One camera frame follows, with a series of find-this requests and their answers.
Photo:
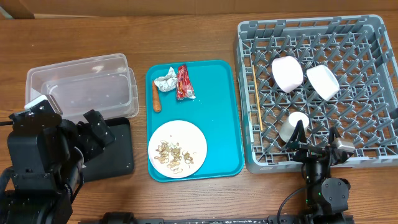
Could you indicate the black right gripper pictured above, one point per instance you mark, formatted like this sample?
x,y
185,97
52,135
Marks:
x,y
307,150

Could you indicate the white paper cup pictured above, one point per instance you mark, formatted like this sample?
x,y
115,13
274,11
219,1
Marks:
x,y
287,129

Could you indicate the white bowl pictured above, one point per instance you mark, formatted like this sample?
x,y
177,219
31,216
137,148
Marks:
x,y
323,81

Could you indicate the pink bowl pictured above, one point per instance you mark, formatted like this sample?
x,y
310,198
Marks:
x,y
287,73

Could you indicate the wooden chopstick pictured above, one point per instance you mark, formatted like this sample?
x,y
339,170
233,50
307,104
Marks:
x,y
257,98

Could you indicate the red snack wrapper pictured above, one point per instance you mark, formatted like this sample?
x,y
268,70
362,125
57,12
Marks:
x,y
184,88

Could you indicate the foil ball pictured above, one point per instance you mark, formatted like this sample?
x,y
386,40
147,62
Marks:
x,y
168,82

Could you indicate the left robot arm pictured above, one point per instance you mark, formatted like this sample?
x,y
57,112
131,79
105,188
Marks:
x,y
47,154

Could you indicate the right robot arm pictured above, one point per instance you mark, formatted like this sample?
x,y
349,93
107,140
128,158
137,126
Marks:
x,y
326,196

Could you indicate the grey dish rack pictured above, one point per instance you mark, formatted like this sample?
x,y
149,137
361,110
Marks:
x,y
364,111

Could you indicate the teal tray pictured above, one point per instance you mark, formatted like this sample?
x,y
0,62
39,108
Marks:
x,y
214,111

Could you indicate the white plate with food scraps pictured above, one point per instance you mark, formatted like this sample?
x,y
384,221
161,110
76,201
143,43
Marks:
x,y
177,149

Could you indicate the orange carrot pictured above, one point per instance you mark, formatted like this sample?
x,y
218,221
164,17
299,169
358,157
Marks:
x,y
155,98

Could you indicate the black tray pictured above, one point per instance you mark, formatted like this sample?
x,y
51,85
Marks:
x,y
117,159

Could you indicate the clear plastic bin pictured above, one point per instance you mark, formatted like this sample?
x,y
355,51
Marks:
x,y
104,83

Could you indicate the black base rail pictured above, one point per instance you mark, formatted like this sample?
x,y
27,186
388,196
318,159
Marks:
x,y
126,217

